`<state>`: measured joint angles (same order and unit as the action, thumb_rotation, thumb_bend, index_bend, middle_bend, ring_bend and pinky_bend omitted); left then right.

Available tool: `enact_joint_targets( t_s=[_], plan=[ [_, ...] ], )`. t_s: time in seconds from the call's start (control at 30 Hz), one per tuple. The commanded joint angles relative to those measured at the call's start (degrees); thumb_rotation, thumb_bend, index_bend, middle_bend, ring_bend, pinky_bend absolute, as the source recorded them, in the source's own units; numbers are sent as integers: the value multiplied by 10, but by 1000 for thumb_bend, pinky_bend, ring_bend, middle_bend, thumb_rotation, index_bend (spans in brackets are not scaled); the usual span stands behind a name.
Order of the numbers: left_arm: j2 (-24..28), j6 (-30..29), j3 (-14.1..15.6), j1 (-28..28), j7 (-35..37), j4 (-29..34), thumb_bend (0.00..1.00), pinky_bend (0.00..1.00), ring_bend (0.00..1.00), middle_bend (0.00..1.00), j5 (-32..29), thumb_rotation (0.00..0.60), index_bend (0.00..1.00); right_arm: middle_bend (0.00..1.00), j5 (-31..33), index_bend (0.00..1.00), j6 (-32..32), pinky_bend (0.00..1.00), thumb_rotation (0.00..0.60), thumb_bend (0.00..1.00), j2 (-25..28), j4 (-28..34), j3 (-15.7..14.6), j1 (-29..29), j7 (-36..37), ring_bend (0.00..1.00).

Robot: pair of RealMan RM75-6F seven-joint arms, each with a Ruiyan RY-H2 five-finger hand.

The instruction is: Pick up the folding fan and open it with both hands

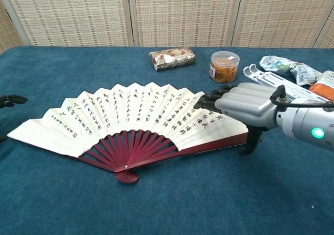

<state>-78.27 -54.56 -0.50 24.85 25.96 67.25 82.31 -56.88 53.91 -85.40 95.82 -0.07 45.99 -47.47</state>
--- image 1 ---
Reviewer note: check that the cream packet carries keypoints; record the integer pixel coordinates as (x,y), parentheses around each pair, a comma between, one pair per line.
(328,77)

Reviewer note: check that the orange packet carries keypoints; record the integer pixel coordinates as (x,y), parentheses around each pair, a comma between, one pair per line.
(323,91)

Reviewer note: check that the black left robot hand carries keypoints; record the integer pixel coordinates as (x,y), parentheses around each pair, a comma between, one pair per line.
(13,99)

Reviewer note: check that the clear jar of rubber bands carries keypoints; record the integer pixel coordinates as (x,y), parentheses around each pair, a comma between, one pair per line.
(224,70)

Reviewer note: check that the crumpled white printed bag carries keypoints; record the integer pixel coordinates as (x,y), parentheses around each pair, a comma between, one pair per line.
(292,68)

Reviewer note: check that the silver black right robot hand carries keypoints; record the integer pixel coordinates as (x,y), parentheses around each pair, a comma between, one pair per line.
(248,101)

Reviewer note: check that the gold foil package red logos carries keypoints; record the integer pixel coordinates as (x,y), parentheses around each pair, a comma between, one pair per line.
(172,58)

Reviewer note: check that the white plastic slotted rack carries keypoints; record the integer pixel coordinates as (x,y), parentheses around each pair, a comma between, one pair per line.
(263,77)

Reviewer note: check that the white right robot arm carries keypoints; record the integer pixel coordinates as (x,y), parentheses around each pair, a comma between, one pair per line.
(302,122)

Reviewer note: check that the paper folding fan red ribs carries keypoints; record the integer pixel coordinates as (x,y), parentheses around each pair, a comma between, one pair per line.
(130,107)

